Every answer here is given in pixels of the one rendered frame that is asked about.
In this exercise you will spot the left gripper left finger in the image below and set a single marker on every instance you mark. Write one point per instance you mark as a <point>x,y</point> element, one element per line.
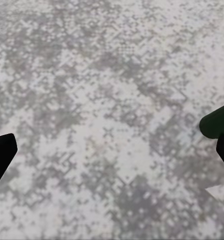
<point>8,150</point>

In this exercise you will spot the insectifuge atomizer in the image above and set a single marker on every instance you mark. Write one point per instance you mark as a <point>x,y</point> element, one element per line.
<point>212,125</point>

